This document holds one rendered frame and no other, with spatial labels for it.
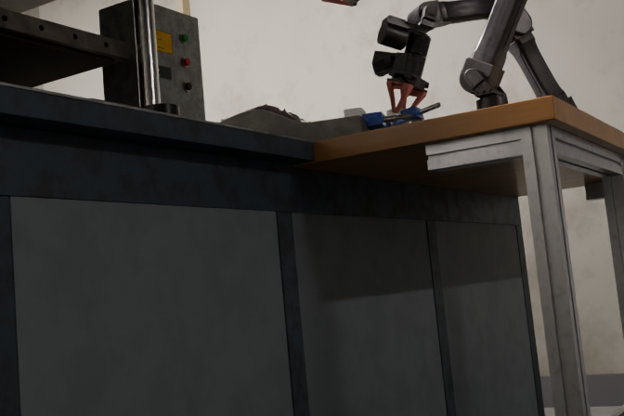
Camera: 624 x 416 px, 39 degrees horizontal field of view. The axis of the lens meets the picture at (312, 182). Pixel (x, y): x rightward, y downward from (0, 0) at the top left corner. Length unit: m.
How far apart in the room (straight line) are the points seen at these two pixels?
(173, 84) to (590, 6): 1.76
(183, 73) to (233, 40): 1.63
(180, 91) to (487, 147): 1.53
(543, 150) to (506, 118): 0.08
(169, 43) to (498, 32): 1.34
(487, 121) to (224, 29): 3.17
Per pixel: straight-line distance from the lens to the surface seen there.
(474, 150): 1.55
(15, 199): 1.18
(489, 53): 1.82
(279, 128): 1.78
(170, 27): 2.92
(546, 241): 1.50
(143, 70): 2.60
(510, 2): 1.84
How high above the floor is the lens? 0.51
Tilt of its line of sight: 7 degrees up
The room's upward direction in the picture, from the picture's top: 5 degrees counter-clockwise
